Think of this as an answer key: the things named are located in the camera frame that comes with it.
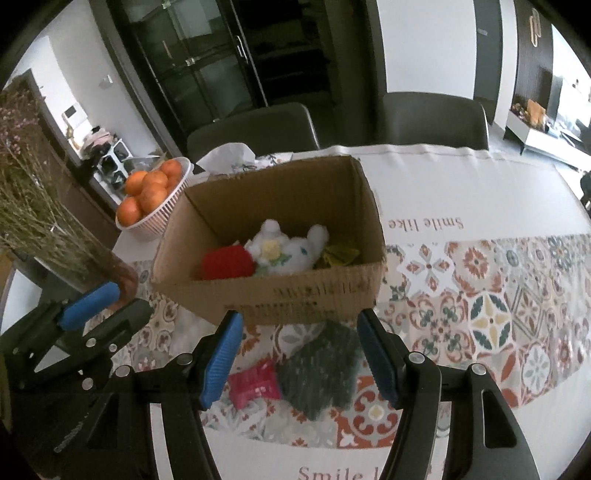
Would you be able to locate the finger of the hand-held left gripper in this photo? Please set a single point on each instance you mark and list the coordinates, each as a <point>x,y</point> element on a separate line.
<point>124,321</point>
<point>87,302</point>

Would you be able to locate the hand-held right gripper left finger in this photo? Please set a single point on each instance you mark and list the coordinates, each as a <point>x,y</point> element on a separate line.
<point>221,360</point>

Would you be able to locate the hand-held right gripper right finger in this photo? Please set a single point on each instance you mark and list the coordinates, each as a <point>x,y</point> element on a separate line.
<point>381,360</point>

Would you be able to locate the red snack packet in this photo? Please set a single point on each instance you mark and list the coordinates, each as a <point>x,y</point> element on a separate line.
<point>254,383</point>

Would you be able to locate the dark green fuzzy plush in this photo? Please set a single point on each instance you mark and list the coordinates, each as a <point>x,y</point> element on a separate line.
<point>318,374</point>

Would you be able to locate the red fluffy ball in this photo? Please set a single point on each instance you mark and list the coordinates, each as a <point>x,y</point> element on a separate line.
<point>228,263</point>

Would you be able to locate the brown cardboard box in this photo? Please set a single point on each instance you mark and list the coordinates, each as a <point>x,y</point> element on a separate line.
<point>295,295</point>

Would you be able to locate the olive green item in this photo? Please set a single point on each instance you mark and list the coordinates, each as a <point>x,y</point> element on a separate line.
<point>345,254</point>

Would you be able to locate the brown snack packet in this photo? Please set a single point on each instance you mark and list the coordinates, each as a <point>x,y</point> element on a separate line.
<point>324,261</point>

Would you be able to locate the white plush toy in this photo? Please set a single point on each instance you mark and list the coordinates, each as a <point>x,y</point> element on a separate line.
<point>286,254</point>

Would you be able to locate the glass vase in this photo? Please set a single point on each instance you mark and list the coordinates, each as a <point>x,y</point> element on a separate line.
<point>122,277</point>

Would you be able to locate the orange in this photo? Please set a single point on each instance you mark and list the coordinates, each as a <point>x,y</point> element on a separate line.
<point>171,168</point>
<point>153,199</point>
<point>135,183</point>
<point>128,211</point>
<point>155,179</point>

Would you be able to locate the dried flower bouquet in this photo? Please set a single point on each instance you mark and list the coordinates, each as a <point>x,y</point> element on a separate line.
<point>37,207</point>

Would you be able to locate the white plastic fruit basket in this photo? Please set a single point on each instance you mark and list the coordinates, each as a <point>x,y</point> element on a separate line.
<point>159,217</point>

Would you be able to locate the white patterned tablecloth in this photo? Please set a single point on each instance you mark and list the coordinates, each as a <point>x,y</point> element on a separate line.
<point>485,323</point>

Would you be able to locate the white shoe rack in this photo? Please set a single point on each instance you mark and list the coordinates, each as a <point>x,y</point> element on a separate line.
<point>113,161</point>

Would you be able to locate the floral fabric tissue box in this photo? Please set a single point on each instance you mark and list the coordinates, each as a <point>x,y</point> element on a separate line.
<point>226,157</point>

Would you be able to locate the dark green dining chair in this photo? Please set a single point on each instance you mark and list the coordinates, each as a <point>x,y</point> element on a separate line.
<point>249,131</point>
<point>434,120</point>

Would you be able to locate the black glass sliding door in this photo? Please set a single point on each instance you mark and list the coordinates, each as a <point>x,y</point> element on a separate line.
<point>207,60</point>

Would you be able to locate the white sideboard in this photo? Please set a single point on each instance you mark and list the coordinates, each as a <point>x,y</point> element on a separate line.
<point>549,138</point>

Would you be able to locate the orange box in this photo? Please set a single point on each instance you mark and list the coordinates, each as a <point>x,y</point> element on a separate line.
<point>536,113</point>

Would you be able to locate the dark grey door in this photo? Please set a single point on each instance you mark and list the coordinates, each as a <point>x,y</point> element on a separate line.
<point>489,55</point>

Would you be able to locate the white wall intercom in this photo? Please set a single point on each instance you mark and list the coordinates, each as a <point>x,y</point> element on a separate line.
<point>70,114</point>

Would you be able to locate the white wall switch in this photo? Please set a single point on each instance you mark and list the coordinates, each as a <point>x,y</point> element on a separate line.
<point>106,82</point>

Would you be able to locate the gold wall ornament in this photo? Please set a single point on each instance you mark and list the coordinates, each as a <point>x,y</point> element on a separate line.
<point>534,27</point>

